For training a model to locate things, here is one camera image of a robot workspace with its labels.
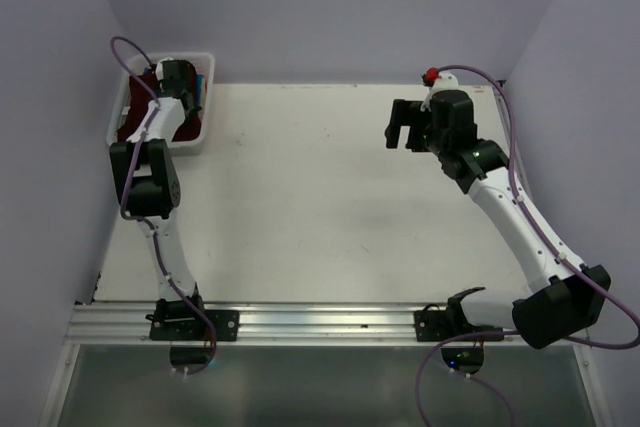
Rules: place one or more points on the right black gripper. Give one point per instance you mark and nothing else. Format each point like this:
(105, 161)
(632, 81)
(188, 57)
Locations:
(406, 113)

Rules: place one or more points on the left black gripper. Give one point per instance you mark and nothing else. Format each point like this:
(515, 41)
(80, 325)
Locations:
(196, 108)

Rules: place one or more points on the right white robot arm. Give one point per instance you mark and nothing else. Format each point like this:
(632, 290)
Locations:
(562, 298)

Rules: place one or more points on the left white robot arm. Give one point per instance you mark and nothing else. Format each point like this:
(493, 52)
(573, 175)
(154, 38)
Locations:
(148, 188)

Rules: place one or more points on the blue t shirt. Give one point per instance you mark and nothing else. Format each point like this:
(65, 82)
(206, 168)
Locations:
(201, 87)

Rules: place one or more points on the white plastic basket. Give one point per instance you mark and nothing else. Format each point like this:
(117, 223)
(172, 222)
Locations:
(139, 110)

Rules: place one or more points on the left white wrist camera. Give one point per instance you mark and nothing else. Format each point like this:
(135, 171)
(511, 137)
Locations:
(162, 68)

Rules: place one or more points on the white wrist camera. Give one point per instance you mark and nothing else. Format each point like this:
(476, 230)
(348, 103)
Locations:
(436, 80)
(162, 68)

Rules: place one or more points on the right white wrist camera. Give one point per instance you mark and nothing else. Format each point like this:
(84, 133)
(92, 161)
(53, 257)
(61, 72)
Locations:
(436, 80)

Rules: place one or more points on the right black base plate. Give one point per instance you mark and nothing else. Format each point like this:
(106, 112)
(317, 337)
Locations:
(435, 323)

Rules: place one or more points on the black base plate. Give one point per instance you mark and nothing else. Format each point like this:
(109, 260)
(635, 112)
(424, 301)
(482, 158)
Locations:
(435, 323)
(176, 321)

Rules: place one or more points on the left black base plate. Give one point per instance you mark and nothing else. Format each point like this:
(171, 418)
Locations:
(176, 321)

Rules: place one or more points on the aluminium mounting rail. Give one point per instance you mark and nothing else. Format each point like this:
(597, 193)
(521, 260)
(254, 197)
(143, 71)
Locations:
(257, 324)

